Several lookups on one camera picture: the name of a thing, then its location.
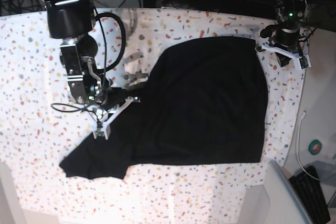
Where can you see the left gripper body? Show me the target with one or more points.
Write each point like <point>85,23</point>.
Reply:
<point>298,55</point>

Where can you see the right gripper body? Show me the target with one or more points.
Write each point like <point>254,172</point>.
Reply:
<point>102,118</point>

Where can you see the black t-shirt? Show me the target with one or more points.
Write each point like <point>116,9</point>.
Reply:
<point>204,102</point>

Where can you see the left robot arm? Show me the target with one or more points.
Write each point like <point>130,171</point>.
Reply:
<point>283,38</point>

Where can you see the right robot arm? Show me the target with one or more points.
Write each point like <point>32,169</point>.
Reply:
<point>89,89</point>

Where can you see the terrazzo pattern table cloth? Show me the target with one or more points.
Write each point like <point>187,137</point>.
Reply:
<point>35,138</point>

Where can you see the green tape roll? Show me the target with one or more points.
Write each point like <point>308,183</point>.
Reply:
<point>315,147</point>

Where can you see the black keyboard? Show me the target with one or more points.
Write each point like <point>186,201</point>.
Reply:
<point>310,193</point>

